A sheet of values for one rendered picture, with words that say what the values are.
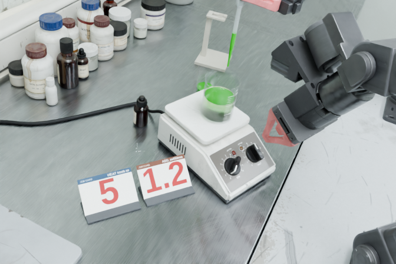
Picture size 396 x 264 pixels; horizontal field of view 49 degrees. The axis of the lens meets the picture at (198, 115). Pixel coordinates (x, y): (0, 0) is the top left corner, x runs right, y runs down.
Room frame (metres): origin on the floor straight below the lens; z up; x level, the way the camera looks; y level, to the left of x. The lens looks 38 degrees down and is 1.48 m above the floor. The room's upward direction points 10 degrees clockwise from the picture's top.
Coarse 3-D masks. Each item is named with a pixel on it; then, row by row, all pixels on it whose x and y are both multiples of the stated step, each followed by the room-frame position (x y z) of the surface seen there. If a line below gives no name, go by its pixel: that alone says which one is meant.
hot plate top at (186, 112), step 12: (192, 96) 0.68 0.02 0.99; (168, 108) 0.63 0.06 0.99; (180, 108) 0.64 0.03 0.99; (192, 108) 0.64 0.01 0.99; (180, 120) 0.60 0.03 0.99; (192, 120) 0.61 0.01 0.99; (204, 120) 0.62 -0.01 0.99; (240, 120) 0.63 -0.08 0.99; (192, 132) 0.58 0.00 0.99; (204, 132) 0.58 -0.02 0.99; (216, 132) 0.59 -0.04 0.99; (228, 132) 0.60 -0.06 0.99
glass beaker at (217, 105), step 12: (216, 72) 0.66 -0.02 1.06; (228, 72) 0.67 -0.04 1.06; (204, 84) 0.64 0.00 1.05; (216, 84) 0.67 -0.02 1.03; (228, 84) 0.66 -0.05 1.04; (204, 96) 0.62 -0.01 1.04; (216, 96) 0.61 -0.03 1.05; (228, 96) 0.61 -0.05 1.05; (204, 108) 0.62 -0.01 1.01; (216, 108) 0.61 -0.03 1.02; (228, 108) 0.62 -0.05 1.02; (216, 120) 0.61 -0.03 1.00; (228, 120) 0.62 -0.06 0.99
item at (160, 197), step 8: (184, 160) 0.56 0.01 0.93; (136, 168) 0.52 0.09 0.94; (184, 184) 0.53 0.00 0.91; (160, 192) 0.50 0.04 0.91; (168, 192) 0.51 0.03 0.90; (176, 192) 0.51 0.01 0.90; (184, 192) 0.51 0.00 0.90; (192, 192) 0.52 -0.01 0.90; (144, 200) 0.48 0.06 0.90; (152, 200) 0.48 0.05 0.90; (160, 200) 0.49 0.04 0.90; (168, 200) 0.49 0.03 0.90
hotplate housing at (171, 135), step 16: (160, 128) 0.63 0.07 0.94; (176, 128) 0.60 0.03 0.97; (240, 128) 0.63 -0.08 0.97; (176, 144) 0.59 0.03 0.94; (192, 144) 0.57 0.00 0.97; (208, 144) 0.57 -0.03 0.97; (224, 144) 0.58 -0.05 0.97; (192, 160) 0.56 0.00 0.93; (208, 160) 0.54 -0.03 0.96; (272, 160) 0.60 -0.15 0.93; (208, 176) 0.54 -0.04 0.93; (256, 176) 0.56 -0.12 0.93; (224, 192) 0.51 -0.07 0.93; (240, 192) 0.52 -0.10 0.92
